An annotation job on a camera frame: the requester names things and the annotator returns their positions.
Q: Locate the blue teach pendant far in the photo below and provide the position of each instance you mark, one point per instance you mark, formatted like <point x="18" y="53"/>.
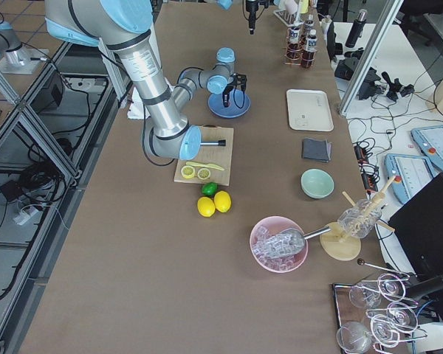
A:
<point x="430" y="141"/>

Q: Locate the lemon half upper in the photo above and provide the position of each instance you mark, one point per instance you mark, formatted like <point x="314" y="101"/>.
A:
<point x="188" y="172"/>

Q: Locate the whole lemon lower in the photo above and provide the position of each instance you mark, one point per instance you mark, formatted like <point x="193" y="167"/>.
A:
<point x="206" y="207"/>

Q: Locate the whole lemon upper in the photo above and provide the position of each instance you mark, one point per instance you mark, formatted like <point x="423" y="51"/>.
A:
<point x="222" y="201"/>

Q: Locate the yellow plastic knife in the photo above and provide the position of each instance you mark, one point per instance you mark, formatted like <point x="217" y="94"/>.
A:
<point x="205" y="165"/>

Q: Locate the pink bowl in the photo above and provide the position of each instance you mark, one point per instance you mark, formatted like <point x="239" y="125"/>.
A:
<point x="268" y="227"/>

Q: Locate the metal ice scoop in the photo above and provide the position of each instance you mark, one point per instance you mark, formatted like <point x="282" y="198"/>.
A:
<point x="293" y="241"/>

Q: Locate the whole lemon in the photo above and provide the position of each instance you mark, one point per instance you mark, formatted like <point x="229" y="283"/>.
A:
<point x="222" y="201"/>
<point x="206" y="207"/>

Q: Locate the clear ice cubes pile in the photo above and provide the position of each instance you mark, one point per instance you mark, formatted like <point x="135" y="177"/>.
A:
<point x="268" y="246"/>

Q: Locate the blue teach pendant near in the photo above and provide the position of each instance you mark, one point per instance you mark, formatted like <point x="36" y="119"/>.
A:
<point x="414" y="173"/>

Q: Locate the wooden cup stand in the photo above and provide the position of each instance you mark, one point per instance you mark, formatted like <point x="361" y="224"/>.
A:
<point x="341" y="246"/>

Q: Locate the wooden cutting board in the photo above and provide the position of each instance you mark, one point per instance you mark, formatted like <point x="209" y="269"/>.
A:
<point x="219" y="155"/>

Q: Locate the black thermos bottle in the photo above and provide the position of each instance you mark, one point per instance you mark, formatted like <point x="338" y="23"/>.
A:
<point x="356" y="29"/>

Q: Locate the grey folded cloth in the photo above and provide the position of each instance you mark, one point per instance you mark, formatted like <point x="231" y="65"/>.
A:
<point x="317" y="150"/>

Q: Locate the green lime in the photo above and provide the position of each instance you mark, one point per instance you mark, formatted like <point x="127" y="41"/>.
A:
<point x="209" y="189"/>

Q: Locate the blue teach pendant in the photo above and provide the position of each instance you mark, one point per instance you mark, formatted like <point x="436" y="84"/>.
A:
<point x="414" y="173"/>
<point x="430" y="141"/>

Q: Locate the lemon half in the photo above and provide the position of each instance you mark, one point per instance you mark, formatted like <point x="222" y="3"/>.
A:
<point x="203" y="174"/>
<point x="188" y="172"/>

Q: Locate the copper wire bottle rack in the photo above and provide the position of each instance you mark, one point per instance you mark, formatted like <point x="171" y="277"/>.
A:
<point x="301" y="45"/>

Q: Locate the glass mug on stand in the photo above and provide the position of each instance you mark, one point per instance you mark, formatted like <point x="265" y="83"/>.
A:
<point x="356" y="222"/>

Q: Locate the cream rabbit tray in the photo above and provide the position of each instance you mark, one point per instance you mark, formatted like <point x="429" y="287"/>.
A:
<point x="308" y="110"/>

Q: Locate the black monitor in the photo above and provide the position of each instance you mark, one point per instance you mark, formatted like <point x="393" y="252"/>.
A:
<point x="419" y="228"/>

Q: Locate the wine glass rack tray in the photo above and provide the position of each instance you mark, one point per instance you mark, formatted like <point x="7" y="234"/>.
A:
<point x="375" y="316"/>

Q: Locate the dark drink bottle front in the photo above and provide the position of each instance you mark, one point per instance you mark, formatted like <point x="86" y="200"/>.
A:
<point x="309" y="49"/>

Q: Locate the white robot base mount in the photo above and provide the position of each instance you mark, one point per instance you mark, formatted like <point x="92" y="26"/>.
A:
<point x="136" y="109"/>

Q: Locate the blue round plate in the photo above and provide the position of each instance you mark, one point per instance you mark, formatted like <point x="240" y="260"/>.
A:
<point x="239" y="104"/>

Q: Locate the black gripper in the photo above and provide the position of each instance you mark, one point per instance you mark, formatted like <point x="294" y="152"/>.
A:
<point x="251" y="11"/>
<point x="227" y="91"/>

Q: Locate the dark drink bottle rear-right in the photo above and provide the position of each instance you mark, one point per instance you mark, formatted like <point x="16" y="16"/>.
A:
<point x="293" y="44"/>

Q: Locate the dark drink bottle rear-left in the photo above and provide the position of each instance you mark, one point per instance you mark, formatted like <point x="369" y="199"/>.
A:
<point x="308" y="25"/>

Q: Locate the lemon half lower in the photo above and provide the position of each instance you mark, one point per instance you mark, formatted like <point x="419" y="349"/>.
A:
<point x="203" y="174"/>

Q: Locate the pale green bowl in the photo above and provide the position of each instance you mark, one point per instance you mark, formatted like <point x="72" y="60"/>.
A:
<point x="317" y="183"/>

